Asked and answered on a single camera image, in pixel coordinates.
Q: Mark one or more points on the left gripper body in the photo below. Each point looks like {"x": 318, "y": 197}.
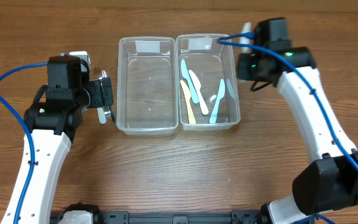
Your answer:
{"x": 105, "y": 92}

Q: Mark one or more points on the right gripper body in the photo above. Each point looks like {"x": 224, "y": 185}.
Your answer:
{"x": 245, "y": 66}

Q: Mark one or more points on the light blue plastic knife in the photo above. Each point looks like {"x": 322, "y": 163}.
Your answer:
{"x": 219, "y": 97}

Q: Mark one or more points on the mint green plastic knife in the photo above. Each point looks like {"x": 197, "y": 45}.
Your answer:
{"x": 185, "y": 74}

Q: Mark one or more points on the yellow plastic knife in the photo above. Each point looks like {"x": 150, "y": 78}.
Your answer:
{"x": 187, "y": 95}

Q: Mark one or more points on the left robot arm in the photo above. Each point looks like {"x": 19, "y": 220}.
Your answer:
{"x": 50, "y": 124}

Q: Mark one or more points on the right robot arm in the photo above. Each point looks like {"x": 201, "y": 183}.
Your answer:
{"x": 330, "y": 181}

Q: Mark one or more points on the left clear plastic container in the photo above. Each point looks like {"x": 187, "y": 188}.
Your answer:
{"x": 147, "y": 95}

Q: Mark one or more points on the clear plastic container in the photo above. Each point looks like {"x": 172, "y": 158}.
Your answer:
{"x": 211, "y": 61}
{"x": 147, "y": 95}

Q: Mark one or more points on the right clear plastic container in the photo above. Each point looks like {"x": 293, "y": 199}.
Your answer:
{"x": 211, "y": 61}

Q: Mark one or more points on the shiny steel fork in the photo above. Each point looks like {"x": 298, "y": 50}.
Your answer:
{"x": 99, "y": 73}

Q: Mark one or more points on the dark handled steel fork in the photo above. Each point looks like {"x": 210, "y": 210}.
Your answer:
{"x": 108, "y": 110}

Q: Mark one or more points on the white plastic fork thick handle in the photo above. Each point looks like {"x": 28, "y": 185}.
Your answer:
{"x": 101, "y": 115}

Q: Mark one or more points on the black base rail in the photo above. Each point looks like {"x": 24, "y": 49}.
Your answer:
{"x": 124, "y": 217}

